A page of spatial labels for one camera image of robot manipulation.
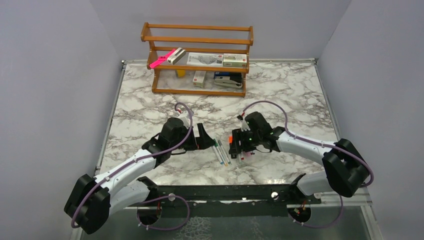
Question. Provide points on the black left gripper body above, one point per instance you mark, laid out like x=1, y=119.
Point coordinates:
x=190, y=143

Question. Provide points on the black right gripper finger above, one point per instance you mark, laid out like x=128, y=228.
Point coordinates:
x=235, y=138
x=234, y=152

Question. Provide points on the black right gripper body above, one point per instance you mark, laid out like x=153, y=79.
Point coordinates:
x=248, y=143

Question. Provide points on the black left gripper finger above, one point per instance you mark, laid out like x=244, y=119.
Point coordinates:
x=202, y=134
x=205, y=142

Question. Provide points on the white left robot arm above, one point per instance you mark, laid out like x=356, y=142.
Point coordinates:
x=94, y=199

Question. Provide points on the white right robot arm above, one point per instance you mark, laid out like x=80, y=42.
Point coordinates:
x=344, y=168

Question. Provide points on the teal cap white marker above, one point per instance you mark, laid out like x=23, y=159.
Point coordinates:
x=217, y=155

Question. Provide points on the green cap white marker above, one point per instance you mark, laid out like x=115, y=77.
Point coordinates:
x=220, y=153

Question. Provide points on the small white red box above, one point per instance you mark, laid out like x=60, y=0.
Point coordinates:
x=199, y=78

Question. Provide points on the black grey stapler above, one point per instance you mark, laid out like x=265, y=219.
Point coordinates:
x=228, y=79

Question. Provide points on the yellow small block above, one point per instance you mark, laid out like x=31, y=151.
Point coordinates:
x=180, y=73

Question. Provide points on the wooden two-tier shelf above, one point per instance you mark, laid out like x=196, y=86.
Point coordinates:
x=162, y=38

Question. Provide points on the green white staples box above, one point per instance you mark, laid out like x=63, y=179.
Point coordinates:
x=235, y=60

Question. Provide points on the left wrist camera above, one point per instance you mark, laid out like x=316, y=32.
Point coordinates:
x=185, y=118

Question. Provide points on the black front mounting rail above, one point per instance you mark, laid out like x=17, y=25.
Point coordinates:
x=216, y=201

